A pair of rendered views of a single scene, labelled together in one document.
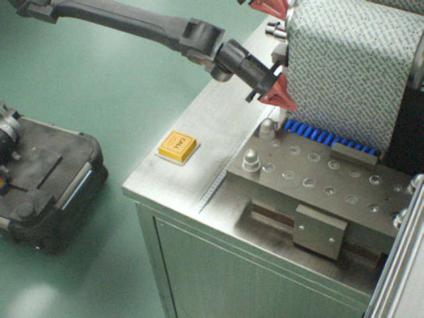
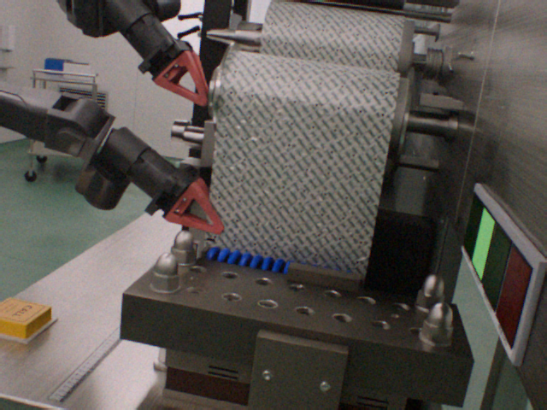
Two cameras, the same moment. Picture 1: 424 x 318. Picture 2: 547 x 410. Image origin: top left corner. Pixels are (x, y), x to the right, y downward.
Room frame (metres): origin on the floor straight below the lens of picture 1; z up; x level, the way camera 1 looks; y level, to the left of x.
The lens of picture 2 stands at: (0.06, 0.10, 1.32)
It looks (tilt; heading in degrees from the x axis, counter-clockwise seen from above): 14 degrees down; 334
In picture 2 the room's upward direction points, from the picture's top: 8 degrees clockwise
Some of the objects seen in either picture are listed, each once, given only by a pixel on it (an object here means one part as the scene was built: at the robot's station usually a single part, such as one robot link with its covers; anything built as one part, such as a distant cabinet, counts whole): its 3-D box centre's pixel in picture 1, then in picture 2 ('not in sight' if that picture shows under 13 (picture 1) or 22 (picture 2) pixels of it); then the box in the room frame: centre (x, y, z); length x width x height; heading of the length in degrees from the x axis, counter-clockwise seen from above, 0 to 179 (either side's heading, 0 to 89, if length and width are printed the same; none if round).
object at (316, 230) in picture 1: (318, 233); (296, 385); (0.58, -0.20, 0.96); 0.10 x 0.03 x 0.11; 57
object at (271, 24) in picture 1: (272, 29); (180, 132); (0.97, -0.15, 1.18); 0.04 x 0.02 x 0.04; 147
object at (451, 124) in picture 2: not in sight; (430, 124); (0.74, -0.44, 1.25); 0.07 x 0.04 x 0.04; 57
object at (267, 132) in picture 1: (267, 126); (183, 246); (0.80, -0.12, 1.05); 0.04 x 0.04 x 0.04
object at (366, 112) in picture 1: (338, 107); (290, 213); (0.79, -0.27, 1.10); 0.23 x 0.01 x 0.18; 57
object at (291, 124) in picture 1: (331, 141); (281, 271); (0.77, -0.26, 1.03); 0.21 x 0.04 x 0.03; 57
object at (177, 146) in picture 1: (177, 146); (17, 318); (0.90, 0.08, 0.91); 0.07 x 0.07 x 0.02; 57
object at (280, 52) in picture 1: (285, 78); (196, 213); (0.95, -0.19, 1.05); 0.06 x 0.05 x 0.31; 57
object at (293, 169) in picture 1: (330, 187); (297, 321); (0.66, -0.24, 1.00); 0.40 x 0.16 x 0.06; 57
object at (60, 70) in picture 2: not in sight; (65, 119); (5.76, -0.41, 0.51); 0.91 x 0.58 x 1.02; 171
